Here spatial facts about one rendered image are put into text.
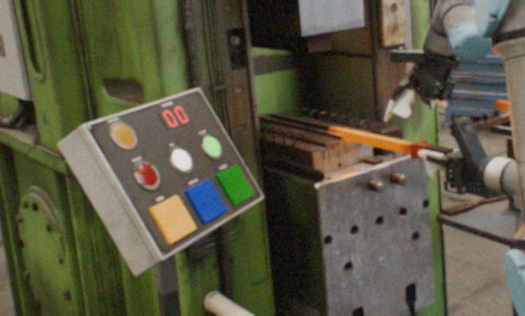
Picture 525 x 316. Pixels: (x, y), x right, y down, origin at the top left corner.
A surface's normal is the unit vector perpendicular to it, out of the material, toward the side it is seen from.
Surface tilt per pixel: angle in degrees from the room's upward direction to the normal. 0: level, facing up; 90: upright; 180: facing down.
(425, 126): 90
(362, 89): 90
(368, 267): 90
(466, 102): 90
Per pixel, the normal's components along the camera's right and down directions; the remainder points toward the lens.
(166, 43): 0.61, 0.13
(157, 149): 0.73, -0.45
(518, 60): -0.70, 0.01
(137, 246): -0.45, 0.24
